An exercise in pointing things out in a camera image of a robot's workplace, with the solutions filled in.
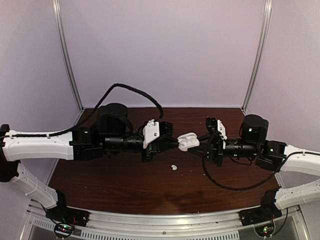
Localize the left black braided cable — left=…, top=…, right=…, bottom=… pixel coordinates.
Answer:
left=4, top=83, right=165, bottom=138

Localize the right aluminium frame post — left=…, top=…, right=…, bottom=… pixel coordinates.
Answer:
left=241, top=0, right=273, bottom=115

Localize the circuit board with leds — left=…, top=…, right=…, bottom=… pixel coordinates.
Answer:
left=53, top=222, right=75, bottom=238
left=254, top=224, right=275, bottom=238

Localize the white charging case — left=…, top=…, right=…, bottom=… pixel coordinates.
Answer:
left=177, top=132, right=200, bottom=152

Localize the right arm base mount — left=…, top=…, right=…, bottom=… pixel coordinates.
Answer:
left=239, top=206, right=283, bottom=227

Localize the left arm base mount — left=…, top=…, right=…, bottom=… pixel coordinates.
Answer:
left=44, top=206, right=90, bottom=227

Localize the left aluminium frame post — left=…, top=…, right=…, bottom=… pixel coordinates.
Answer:
left=52, top=0, right=84, bottom=112

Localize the left circuit board with leds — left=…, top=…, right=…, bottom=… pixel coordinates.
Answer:
left=53, top=222, right=75, bottom=238

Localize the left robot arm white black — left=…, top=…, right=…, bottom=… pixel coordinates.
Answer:
left=0, top=103, right=179, bottom=222

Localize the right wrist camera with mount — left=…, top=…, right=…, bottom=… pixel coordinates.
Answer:
left=205, top=117, right=228, bottom=141

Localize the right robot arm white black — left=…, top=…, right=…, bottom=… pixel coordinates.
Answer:
left=186, top=114, right=320, bottom=191

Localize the aluminium frame post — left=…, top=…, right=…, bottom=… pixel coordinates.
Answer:
left=52, top=0, right=84, bottom=112
left=241, top=0, right=273, bottom=115

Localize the right black braided cable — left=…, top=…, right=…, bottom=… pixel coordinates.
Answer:
left=201, top=132, right=320, bottom=190

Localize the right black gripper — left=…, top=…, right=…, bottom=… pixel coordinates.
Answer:
left=187, top=132, right=259, bottom=168

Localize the right circuit board with leds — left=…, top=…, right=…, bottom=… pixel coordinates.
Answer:
left=254, top=224, right=275, bottom=238

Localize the black braided cable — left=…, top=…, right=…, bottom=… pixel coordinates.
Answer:
left=4, top=83, right=165, bottom=138
left=201, top=132, right=320, bottom=190

